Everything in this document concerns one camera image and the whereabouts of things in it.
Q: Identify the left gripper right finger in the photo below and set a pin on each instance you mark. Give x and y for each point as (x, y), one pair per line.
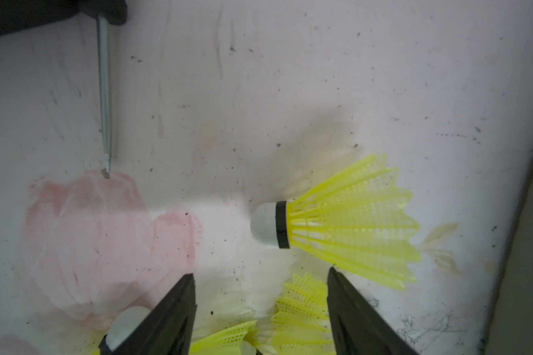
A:
(356, 327)

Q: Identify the grey plastic storage box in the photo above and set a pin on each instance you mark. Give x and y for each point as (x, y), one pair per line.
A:
(510, 329)

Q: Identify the yellow shuttlecock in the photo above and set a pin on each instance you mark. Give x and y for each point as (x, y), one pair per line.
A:
(302, 321)
(354, 220)
(122, 327)
(227, 341)

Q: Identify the black handled screwdriver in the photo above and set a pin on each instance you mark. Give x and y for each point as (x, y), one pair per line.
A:
(106, 13)

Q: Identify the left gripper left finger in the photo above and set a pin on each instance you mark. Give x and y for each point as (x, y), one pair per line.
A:
(168, 327)

